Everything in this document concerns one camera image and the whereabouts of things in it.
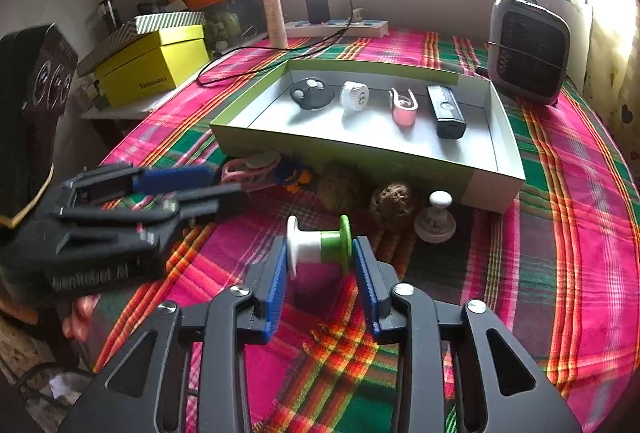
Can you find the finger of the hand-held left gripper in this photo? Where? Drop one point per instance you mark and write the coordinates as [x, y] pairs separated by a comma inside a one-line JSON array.
[[175, 177], [210, 200]]

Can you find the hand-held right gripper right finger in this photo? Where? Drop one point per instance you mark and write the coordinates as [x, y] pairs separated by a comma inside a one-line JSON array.
[[367, 288]]

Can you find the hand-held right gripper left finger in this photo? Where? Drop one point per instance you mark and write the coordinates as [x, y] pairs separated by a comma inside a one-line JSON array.
[[275, 288]]

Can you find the green white spool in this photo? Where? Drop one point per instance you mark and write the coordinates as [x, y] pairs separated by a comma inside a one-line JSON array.
[[306, 248]]

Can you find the pink clip with grey pad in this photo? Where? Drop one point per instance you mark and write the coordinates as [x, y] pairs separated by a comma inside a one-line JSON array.
[[257, 161]]

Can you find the blue orange knitted toy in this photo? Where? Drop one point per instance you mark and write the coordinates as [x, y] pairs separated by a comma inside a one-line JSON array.
[[287, 173]]

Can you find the brown walnut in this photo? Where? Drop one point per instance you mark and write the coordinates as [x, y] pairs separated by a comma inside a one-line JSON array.
[[392, 205]]

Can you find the white knob stamp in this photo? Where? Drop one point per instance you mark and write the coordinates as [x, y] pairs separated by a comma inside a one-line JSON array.
[[434, 225]]

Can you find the black disc with metal buttons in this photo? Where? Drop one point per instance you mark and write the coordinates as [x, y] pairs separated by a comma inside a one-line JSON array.
[[317, 99]]

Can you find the white green cardboard box tray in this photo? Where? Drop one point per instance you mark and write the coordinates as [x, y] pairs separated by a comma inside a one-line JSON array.
[[350, 133]]

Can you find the white round jar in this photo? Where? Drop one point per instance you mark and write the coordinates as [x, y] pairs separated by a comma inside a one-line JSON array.
[[354, 97]]

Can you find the black rectangular device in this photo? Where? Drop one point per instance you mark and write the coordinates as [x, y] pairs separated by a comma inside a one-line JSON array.
[[446, 113]]

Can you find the person's left hand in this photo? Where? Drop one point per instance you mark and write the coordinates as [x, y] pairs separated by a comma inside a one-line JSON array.
[[80, 313]]

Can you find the yellow box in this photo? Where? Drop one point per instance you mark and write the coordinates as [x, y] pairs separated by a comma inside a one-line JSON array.
[[150, 73]]

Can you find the grey chevron box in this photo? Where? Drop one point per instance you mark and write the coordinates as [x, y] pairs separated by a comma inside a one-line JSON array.
[[112, 45]]

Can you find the dark printed box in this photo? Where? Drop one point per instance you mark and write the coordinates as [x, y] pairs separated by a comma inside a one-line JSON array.
[[30, 113]]

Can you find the green white striped box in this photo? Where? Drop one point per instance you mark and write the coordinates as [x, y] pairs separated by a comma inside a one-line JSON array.
[[170, 20]]

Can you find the clear plastic storage box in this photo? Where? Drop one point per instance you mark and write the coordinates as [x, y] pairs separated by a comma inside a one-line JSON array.
[[235, 20]]

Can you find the dark bottle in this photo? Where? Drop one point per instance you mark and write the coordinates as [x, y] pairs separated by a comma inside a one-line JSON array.
[[110, 15]]

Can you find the pink green plaid blanket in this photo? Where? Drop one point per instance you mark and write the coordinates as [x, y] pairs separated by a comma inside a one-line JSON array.
[[550, 238]]

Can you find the cream tube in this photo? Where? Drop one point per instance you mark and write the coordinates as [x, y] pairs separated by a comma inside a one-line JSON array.
[[275, 15]]

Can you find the black charger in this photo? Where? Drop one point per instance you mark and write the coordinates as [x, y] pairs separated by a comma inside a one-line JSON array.
[[318, 10]]

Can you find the white blue power strip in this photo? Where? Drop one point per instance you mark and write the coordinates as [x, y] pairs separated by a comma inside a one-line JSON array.
[[370, 29]]

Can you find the white plug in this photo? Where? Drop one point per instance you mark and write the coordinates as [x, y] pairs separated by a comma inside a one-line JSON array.
[[357, 15]]

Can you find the grey black fan heater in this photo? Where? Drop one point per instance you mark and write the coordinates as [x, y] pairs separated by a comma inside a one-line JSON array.
[[530, 48]]

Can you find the cream heart print curtain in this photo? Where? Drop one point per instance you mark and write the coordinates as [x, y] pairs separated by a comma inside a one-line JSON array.
[[615, 63]]

